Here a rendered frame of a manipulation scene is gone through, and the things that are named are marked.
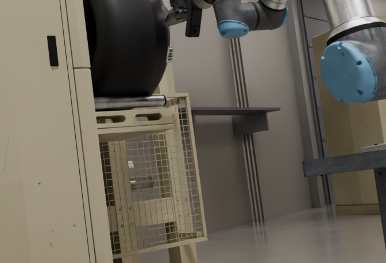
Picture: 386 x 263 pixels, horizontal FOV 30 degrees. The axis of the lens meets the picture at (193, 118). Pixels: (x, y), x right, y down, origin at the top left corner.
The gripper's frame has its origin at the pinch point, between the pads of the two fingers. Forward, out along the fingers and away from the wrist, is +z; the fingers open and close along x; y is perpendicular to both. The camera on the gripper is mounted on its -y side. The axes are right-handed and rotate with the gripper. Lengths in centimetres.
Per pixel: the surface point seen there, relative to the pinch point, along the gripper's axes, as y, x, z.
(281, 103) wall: 88, -535, 458
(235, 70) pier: 122, -432, 421
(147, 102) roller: -21.1, -2.8, 23.5
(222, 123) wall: 59, -395, 424
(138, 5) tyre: 10.6, 4.3, 8.2
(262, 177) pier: -9, -443, 428
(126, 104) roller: -21.6, 6.5, 23.8
